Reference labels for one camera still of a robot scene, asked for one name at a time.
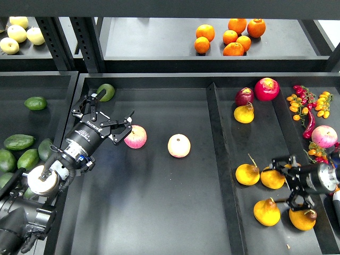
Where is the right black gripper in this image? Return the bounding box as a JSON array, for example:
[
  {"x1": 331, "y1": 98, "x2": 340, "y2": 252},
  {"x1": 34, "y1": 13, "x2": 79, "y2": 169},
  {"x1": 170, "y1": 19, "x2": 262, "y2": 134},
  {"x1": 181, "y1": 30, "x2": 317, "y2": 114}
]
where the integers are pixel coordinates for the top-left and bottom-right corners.
[{"x1": 269, "y1": 156, "x2": 329, "y2": 211}]

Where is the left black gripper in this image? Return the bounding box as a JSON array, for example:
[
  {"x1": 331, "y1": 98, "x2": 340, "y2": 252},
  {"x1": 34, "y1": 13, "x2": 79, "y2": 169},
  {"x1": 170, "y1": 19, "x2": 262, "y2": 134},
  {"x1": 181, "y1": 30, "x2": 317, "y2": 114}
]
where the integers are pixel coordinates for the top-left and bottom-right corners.
[{"x1": 65, "y1": 89, "x2": 134, "y2": 159}]

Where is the yellow pear with brown top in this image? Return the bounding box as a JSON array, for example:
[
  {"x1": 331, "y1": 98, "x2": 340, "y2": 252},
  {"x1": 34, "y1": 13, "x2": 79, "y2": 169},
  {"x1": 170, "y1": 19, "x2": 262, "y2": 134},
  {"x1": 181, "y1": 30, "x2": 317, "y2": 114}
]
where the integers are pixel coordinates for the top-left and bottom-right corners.
[{"x1": 253, "y1": 198, "x2": 281, "y2": 226}]

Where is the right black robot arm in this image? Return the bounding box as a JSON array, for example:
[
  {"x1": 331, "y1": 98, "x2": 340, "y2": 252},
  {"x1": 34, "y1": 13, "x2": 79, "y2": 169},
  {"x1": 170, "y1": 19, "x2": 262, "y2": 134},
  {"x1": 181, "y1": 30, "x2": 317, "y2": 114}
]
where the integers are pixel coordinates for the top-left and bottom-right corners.
[{"x1": 269, "y1": 151, "x2": 339, "y2": 211}]

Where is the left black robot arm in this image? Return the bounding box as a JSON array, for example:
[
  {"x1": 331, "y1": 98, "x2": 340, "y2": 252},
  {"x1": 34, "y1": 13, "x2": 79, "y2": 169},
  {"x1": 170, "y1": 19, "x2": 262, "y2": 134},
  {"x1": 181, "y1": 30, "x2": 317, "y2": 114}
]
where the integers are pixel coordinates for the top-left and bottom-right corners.
[{"x1": 1, "y1": 89, "x2": 132, "y2": 254}]

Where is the yellow pear right of row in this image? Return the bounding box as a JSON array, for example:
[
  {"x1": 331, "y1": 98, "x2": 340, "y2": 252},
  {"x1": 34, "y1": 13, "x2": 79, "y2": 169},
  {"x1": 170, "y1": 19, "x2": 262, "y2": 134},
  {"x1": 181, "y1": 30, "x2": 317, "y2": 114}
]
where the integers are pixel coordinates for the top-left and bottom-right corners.
[{"x1": 284, "y1": 163, "x2": 301, "y2": 169}]

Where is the yellow pear of row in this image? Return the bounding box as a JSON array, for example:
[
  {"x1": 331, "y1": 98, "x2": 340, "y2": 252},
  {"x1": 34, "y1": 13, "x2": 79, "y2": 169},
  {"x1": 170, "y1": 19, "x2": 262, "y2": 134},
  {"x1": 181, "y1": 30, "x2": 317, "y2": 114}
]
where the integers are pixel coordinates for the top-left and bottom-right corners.
[
  {"x1": 284, "y1": 163, "x2": 301, "y2": 169},
  {"x1": 235, "y1": 154, "x2": 260, "y2": 186},
  {"x1": 260, "y1": 167, "x2": 285, "y2": 190}
]

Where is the yellow pear middle of row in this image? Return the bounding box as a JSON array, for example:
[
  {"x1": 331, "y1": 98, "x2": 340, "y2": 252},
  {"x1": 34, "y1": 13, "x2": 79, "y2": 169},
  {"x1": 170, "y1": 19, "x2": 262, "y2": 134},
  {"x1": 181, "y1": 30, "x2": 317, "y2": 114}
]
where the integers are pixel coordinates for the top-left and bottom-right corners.
[{"x1": 260, "y1": 167, "x2": 285, "y2": 190}]

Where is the green avocado in tray corner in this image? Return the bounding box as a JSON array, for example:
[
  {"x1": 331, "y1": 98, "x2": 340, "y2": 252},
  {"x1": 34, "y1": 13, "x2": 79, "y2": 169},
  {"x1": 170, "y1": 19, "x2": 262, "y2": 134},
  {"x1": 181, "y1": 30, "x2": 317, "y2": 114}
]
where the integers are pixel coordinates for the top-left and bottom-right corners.
[{"x1": 96, "y1": 83, "x2": 115, "y2": 102}]

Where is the orange yellow pear lower right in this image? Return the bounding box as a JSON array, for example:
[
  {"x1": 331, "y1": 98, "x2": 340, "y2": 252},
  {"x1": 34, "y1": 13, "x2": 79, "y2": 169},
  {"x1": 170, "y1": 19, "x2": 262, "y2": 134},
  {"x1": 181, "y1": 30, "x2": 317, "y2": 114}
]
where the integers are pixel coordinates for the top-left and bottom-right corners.
[{"x1": 288, "y1": 209, "x2": 318, "y2": 231}]

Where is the yellow pear left of row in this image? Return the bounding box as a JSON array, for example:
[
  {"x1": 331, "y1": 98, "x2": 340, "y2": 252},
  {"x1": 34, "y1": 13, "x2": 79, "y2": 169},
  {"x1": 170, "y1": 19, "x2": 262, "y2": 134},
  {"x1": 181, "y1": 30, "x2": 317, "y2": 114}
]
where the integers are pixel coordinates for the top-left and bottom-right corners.
[{"x1": 235, "y1": 154, "x2": 260, "y2": 186}]

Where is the green avocado left tray top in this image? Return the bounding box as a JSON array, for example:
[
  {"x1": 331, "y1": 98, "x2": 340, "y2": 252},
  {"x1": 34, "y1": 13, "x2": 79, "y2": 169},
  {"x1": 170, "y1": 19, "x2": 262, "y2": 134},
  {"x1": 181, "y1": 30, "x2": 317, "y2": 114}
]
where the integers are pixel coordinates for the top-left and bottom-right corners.
[{"x1": 24, "y1": 96, "x2": 47, "y2": 111}]

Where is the yellow pear near red apples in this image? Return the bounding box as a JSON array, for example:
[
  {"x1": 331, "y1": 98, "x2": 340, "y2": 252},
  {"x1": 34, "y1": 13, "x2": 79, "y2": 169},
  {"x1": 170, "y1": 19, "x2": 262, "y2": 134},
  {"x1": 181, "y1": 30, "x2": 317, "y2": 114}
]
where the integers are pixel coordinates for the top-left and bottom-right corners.
[{"x1": 234, "y1": 102, "x2": 254, "y2": 124}]

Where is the green avocado middle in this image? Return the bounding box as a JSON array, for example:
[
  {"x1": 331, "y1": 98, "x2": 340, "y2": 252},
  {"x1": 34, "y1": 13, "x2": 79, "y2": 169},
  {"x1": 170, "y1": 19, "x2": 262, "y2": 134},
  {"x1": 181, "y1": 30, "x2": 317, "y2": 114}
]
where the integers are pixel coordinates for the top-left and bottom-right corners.
[{"x1": 17, "y1": 149, "x2": 40, "y2": 171}]

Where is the pale yellow pear right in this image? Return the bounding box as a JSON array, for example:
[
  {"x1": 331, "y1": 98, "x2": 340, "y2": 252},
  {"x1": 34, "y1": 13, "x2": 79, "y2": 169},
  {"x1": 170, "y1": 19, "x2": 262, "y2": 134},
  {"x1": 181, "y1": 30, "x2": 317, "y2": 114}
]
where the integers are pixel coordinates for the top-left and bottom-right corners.
[{"x1": 27, "y1": 27, "x2": 45, "y2": 46}]

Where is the pale yellow pear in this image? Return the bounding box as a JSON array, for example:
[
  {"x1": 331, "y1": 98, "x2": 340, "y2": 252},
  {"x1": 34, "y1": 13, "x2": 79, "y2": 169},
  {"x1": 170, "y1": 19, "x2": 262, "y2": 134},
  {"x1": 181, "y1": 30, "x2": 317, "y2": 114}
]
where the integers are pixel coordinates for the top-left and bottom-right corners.
[
  {"x1": 27, "y1": 27, "x2": 45, "y2": 46},
  {"x1": 9, "y1": 16, "x2": 29, "y2": 29},
  {"x1": 0, "y1": 37, "x2": 20, "y2": 55},
  {"x1": 7, "y1": 24, "x2": 27, "y2": 43}
]

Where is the green avocado left edge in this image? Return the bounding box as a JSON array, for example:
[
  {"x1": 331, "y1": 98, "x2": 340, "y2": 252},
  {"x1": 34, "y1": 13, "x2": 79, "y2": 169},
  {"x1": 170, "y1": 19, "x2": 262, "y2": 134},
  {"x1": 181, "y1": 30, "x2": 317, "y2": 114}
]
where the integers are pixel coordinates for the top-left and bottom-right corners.
[{"x1": 0, "y1": 149, "x2": 16, "y2": 173}]

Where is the green avocado lower left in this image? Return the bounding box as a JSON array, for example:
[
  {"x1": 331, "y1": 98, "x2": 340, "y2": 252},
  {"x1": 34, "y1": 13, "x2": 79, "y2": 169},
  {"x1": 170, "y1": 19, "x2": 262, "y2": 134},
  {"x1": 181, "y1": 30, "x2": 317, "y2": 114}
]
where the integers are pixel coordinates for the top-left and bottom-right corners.
[{"x1": 0, "y1": 172, "x2": 14, "y2": 189}]

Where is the pale yellow pear front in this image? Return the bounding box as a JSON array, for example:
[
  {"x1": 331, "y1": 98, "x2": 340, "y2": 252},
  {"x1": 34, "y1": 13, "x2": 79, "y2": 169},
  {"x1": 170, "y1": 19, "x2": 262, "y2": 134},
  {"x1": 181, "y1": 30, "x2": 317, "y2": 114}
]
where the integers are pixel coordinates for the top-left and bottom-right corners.
[{"x1": 0, "y1": 37, "x2": 20, "y2": 55}]

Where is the pale yellow pear middle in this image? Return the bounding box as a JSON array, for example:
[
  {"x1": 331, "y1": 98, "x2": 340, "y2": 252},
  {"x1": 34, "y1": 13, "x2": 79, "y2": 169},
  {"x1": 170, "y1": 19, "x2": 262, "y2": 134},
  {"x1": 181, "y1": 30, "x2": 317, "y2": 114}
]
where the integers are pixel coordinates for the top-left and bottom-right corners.
[{"x1": 7, "y1": 24, "x2": 27, "y2": 43}]

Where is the pale yellow pear top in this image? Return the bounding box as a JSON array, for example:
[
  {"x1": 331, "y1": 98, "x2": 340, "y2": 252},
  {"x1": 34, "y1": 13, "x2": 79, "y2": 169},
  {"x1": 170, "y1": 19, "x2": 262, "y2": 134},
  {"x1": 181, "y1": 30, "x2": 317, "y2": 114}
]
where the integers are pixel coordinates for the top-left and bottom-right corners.
[{"x1": 9, "y1": 16, "x2": 29, "y2": 29}]

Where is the mixed cherry tomato bunch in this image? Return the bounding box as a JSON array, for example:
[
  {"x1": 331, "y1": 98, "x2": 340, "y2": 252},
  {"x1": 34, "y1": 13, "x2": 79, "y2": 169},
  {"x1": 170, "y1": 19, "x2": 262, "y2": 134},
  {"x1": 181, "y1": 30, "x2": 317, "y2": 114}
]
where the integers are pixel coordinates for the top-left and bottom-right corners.
[{"x1": 307, "y1": 142, "x2": 339, "y2": 163}]

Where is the pink red apple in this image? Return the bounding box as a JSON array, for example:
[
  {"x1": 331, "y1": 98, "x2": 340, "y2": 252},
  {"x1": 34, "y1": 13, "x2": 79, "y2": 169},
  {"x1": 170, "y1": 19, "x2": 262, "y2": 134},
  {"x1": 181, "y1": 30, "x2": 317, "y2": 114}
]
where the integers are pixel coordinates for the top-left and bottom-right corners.
[{"x1": 124, "y1": 125, "x2": 147, "y2": 149}]

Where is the red chili pepper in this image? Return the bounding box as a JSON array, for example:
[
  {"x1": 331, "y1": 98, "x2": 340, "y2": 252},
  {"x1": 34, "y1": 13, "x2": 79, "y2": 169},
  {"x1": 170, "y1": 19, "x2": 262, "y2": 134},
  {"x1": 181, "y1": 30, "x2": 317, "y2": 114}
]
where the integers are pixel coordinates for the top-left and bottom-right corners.
[{"x1": 302, "y1": 111, "x2": 316, "y2": 139}]

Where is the black left tray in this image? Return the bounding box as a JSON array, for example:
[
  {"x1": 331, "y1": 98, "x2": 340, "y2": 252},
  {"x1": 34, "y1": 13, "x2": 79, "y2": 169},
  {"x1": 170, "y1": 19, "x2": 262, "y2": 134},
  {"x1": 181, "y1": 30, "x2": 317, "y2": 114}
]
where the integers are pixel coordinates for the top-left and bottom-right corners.
[{"x1": 0, "y1": 70, "x2": 80, "y2": 255}]

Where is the black tray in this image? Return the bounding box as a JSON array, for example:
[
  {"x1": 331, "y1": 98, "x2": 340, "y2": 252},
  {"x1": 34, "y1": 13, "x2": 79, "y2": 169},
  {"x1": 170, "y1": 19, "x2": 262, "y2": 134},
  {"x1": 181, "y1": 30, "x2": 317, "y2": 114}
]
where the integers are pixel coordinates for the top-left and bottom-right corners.
[
  {"x1": 54, "y1": 73, "x2": 339, "y2": 254},
  {"x1": 0, "y1": 70, "x2": 80, "y2": 255}
]

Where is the orange cherry tomato bunch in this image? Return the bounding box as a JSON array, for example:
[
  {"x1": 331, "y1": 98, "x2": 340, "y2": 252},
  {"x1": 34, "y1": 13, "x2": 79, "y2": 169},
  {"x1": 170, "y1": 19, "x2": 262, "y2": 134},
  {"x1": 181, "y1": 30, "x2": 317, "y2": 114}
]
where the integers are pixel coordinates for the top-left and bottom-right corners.
[{"x1": 286, "y1": 93, "x2": 309, "y2": 121}]

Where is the pale pink apple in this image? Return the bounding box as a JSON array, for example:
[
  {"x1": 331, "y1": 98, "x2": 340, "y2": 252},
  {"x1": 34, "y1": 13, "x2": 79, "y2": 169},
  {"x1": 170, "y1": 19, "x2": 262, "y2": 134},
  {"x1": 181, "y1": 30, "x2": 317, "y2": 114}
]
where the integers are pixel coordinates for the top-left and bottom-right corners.
[{"x1": 167, "y1": 134, "x2": 191, "y2": 158}]

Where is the yellow cherry tomato bunch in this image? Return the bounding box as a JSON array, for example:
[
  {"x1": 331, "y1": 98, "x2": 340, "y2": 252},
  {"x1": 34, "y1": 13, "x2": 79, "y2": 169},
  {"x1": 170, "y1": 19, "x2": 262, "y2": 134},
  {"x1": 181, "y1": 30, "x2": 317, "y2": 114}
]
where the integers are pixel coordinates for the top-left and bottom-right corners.
[{"x1": 315, "y1": 91, "x2": 333, "y2": 119}]

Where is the red cherry tomato bunch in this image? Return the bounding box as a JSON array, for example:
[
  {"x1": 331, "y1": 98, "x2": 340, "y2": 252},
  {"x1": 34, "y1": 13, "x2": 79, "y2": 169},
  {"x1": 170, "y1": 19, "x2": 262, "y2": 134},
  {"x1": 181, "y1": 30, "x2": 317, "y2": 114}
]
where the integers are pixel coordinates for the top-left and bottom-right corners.
[{"x1": 293, "y1": 85, "x2": 317, "y2": 109}]

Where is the big red apple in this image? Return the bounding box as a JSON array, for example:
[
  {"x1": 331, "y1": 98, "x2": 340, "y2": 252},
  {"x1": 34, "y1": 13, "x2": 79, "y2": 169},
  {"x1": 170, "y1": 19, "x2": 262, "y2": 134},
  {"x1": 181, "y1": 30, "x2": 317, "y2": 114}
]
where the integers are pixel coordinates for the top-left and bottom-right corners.
[{"x1": 254, "y1": 78, "x2": 280, "y2": 101}]

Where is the small dark red apple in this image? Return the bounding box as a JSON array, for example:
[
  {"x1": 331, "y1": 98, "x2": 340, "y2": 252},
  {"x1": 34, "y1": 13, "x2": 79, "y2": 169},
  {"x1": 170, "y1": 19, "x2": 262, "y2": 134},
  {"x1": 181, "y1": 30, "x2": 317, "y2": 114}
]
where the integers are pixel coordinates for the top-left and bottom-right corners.
[{"x1": 235, "y1": 87, "x2": 254, "y2": 106}]

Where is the black centre tray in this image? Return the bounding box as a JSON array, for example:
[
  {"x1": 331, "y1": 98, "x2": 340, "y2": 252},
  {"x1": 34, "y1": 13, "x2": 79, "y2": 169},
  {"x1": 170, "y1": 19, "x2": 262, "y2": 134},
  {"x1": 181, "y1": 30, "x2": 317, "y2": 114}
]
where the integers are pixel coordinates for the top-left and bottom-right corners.
[{"x1": 54, "y1": 73, "x2": 339, "y2": 254}]

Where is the orange fruit lower left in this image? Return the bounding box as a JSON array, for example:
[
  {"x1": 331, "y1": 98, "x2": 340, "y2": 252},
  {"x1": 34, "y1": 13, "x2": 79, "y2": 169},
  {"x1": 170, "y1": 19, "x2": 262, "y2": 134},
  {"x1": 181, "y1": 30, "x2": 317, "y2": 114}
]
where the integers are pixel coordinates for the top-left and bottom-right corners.
[{"x1": 194, "y1": 37, "x2": 210, "y2": 54}]

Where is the orange fruit far left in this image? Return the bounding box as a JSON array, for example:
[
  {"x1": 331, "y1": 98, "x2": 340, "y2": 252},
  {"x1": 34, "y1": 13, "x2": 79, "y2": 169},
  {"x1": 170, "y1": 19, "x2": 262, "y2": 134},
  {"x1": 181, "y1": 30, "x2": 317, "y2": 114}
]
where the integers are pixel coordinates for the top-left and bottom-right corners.
[{"x1": 195, "y1": 24, "x2": 215, "y2": 42}]

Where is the orange fruit front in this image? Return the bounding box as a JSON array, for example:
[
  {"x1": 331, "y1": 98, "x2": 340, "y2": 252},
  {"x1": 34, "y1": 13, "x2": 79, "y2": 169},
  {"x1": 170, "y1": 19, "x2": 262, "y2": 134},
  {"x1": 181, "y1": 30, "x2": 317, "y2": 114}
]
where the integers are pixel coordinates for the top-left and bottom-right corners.
[{"x1": 223, "y1": 42, "x2": 244, "y2": 56}]

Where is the dark avocado by tray wall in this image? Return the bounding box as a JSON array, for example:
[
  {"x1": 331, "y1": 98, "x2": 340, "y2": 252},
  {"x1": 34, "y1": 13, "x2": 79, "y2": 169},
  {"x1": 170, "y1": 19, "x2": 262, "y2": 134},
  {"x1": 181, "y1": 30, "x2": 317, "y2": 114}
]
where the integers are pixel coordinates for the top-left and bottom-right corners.
[{"x1": 38, "y1": 138, "x2": 53, "y2": 162}]

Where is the black metal shelf frame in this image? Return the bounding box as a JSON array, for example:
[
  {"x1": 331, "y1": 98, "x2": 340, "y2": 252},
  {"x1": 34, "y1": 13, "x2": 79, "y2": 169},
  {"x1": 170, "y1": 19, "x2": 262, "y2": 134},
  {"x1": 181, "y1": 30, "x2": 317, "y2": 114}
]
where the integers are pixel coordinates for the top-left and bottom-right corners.
[{"x1": 0, "y1": 0, "x2": 340, "y2": 74}]

